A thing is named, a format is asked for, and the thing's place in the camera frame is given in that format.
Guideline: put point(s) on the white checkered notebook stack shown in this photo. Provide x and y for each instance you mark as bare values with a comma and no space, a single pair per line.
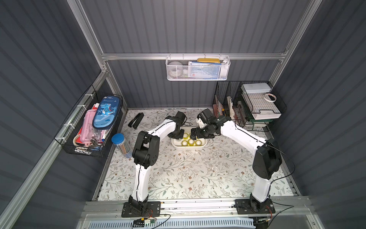
260,101

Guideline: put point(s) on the blue dinosaur pencil case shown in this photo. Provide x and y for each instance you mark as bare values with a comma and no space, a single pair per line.
106,113

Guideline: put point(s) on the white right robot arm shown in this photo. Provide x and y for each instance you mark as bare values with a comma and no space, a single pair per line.
267,156

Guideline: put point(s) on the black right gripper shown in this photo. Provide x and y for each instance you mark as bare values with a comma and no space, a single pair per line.
198,132

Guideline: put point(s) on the pink pencil case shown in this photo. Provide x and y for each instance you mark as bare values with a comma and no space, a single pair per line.
87,135

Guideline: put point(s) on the black stapler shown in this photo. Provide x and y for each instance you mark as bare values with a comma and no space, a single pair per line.
135,122

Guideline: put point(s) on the black wire desk organizer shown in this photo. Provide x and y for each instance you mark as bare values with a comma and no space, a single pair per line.
228,101

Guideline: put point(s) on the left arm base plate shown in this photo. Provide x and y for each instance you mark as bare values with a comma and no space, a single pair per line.
151,208

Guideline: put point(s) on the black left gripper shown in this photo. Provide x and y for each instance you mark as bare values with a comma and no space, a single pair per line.
176,133

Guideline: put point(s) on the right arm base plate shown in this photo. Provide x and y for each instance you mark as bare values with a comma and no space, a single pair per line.
247,206

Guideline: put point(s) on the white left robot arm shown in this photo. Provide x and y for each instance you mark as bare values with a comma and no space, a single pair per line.
146,152

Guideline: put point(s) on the blue lidded clear jar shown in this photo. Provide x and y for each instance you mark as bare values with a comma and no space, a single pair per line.
122,144

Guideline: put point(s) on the black wire side basket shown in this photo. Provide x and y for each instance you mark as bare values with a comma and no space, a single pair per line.
69,137

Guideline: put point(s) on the white plastic storage box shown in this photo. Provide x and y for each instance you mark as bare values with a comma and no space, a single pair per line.
177,142

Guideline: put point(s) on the white tape roll in basket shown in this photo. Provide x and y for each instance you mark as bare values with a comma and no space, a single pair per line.
175,69

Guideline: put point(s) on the blue white package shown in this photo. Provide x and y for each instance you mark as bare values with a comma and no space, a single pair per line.
204,71

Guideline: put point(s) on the white wire wall basket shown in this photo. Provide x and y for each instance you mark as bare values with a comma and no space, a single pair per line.
225,66

